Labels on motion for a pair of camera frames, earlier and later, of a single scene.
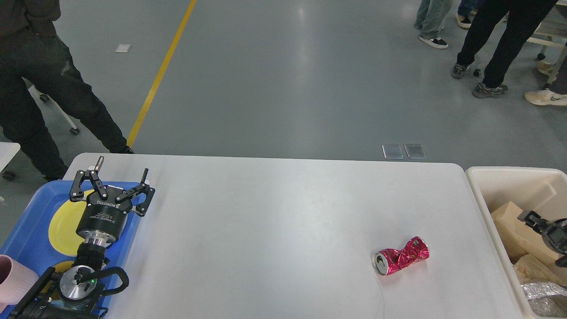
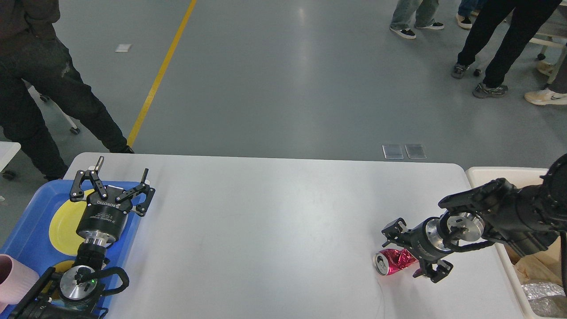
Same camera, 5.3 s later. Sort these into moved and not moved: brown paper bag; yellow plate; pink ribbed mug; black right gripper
Moved: black right gripper
Not moved: yellow plate; brown paper bag; pink ribbed mug
